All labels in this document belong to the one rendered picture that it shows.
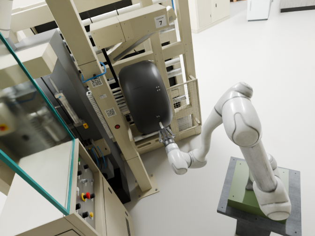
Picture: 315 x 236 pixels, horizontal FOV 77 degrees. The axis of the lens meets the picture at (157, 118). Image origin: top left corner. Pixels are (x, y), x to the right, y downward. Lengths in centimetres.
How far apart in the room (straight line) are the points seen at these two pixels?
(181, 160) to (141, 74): 68
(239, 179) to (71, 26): 151
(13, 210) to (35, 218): 17
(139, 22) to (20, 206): 142
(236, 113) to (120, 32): 115
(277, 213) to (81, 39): 149
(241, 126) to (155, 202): 178
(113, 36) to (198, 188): 180
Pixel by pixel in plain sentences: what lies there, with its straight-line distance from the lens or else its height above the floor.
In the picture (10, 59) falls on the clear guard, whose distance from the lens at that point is 118.
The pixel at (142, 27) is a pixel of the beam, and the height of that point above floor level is 170.
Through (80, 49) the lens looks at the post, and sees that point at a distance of 144.
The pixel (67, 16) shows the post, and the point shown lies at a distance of 140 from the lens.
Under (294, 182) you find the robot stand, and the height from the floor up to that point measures 65.
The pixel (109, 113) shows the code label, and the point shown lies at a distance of 165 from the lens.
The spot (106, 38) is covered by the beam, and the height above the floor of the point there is 170.
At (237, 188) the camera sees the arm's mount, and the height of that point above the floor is 75.
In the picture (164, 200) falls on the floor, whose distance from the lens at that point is 242.
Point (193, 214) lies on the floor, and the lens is 231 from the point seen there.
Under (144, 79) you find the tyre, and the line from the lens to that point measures 146.
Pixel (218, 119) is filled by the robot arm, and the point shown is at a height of 142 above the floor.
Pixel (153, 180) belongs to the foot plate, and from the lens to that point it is 256.
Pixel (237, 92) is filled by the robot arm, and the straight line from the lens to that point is 96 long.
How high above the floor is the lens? 212
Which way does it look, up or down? 39 degrees down
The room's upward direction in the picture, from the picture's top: 16 degrees counter-clockwise
